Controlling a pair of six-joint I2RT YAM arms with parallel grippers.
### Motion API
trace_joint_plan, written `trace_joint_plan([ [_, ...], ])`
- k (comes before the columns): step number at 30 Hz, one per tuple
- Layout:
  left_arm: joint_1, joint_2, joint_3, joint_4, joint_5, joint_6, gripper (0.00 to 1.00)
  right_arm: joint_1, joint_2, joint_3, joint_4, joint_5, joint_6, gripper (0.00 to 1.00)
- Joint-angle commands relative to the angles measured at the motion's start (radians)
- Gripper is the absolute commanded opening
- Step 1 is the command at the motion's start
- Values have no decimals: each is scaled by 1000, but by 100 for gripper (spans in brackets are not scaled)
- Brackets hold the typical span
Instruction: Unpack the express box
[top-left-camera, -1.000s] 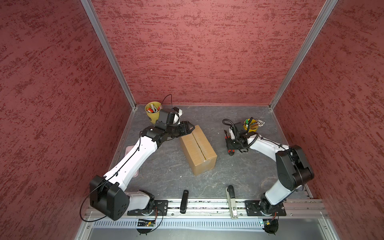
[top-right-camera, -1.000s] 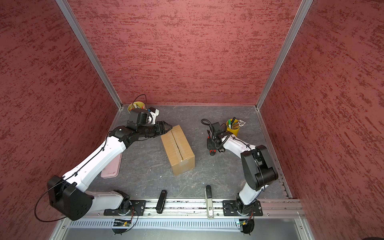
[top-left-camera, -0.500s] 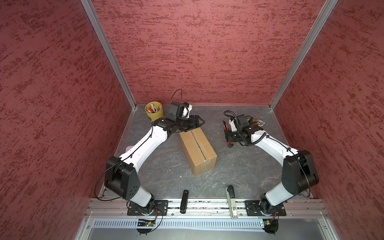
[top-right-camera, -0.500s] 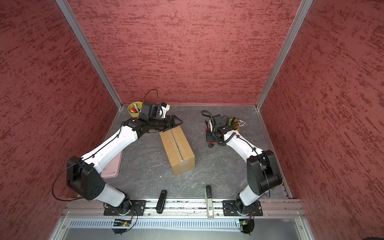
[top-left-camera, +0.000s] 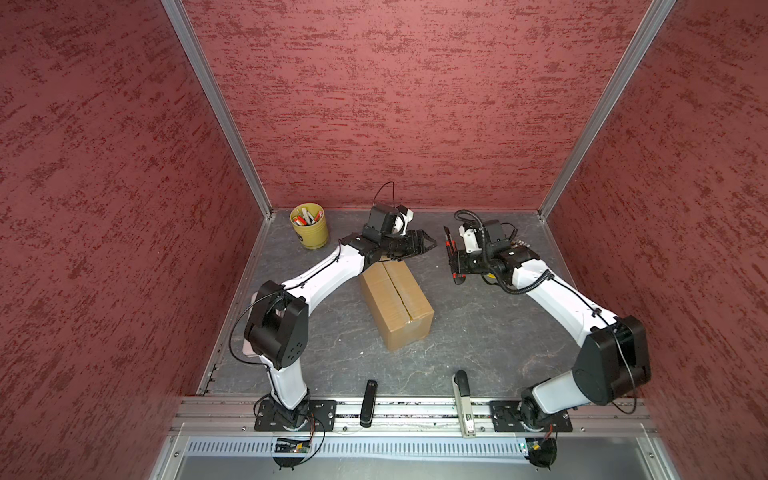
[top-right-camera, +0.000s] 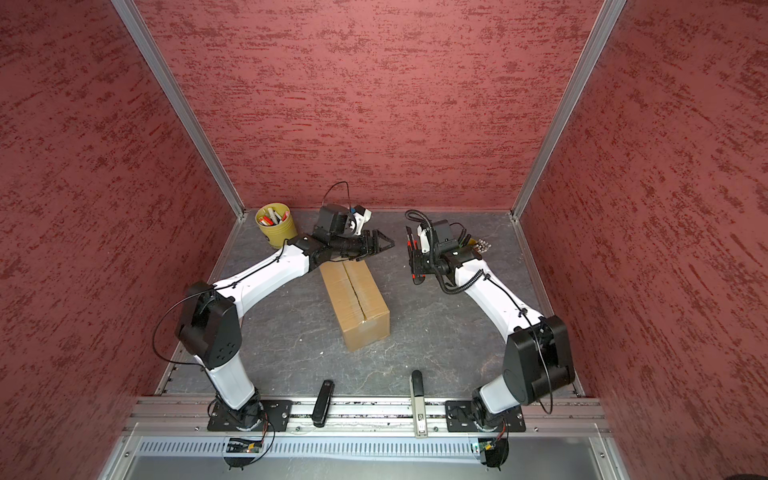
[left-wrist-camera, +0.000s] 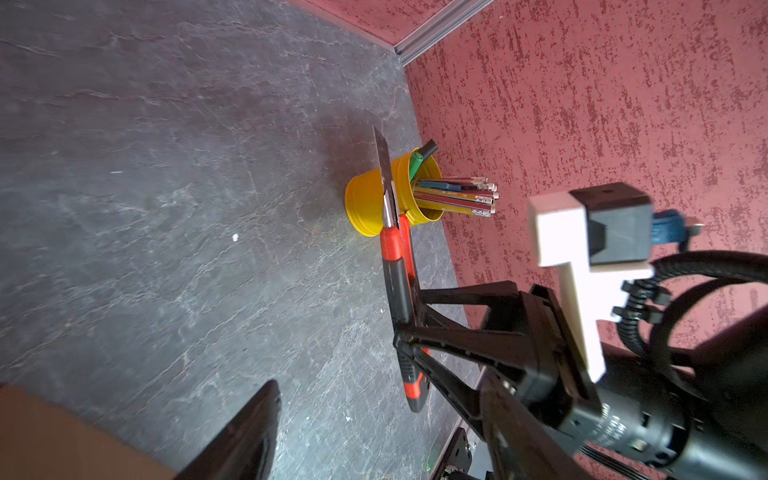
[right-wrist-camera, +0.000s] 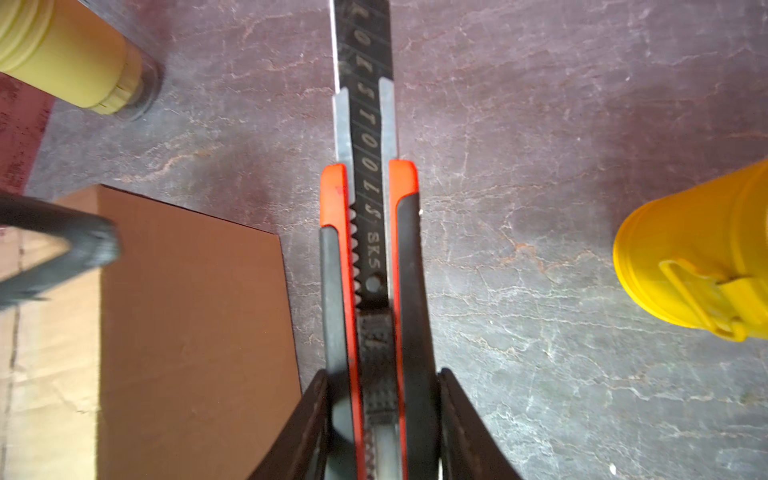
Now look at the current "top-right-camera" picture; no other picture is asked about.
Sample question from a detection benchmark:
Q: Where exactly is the silver latch with black handle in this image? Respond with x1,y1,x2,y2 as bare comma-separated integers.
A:
410,370,428,438

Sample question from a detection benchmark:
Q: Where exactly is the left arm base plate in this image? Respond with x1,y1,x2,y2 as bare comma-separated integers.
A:
207,398,293,434

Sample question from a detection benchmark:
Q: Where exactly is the aluminium corner post left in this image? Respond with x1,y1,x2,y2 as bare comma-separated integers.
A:
111,0,246,221

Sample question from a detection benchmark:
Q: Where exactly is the aluminium front rail frame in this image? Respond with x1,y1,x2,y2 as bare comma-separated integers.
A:
101,395,629,479

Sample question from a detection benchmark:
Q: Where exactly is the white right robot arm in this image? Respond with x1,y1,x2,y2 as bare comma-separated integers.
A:
405,221,576,429

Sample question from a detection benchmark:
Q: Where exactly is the yellow pencil cup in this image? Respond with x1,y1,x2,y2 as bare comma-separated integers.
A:
465,238,491,254

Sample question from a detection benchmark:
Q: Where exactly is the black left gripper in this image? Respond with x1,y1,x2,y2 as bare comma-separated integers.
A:
331,229,395,259

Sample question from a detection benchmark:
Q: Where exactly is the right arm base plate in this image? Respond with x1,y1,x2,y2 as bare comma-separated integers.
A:
444,399,526,434

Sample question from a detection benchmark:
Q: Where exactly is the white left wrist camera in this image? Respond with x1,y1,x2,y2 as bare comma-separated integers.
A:
350,205,372,236

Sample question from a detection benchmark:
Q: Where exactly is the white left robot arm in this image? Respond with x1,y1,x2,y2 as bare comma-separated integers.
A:
176,229,394,431

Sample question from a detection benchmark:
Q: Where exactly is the right circuit board with wires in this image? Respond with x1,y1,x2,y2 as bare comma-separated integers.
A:
476,438,509,470

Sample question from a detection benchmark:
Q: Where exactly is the yellow-green pen holder cup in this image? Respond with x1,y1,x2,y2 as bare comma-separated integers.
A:
255,203,298,249

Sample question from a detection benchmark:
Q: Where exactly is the black handle on rail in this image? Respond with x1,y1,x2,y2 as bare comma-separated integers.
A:
311,379,335,428

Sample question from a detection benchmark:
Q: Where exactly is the aluminium corner post right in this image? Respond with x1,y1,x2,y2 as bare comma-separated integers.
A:
511,0,626,222

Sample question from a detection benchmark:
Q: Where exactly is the circuit board with wires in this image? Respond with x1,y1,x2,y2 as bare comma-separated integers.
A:
476,438,509,470
223,438,264,469

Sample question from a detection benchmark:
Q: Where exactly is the left circuit board with wires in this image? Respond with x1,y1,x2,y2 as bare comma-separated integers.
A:
223,438,264,469

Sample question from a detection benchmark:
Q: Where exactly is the brown cardboard express box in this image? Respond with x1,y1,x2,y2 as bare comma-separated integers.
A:
319,261,390,352

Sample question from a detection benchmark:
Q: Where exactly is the aluminium corner post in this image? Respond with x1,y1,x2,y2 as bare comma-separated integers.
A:
511,0,626,222
111,0,246,221

